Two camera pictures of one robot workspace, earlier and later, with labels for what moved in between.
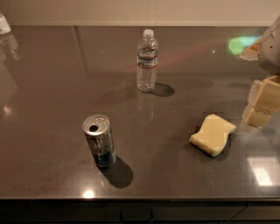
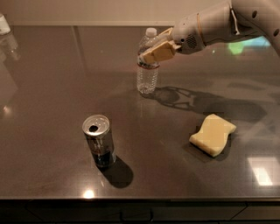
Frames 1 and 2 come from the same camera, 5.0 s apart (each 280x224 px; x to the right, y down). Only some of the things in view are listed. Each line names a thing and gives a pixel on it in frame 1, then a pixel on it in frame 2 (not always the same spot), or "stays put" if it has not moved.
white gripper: (270, 51) to (186, 35)
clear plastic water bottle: (147, 60) stays put
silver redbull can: (100, 136) stays put
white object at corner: (4, 26) stays put
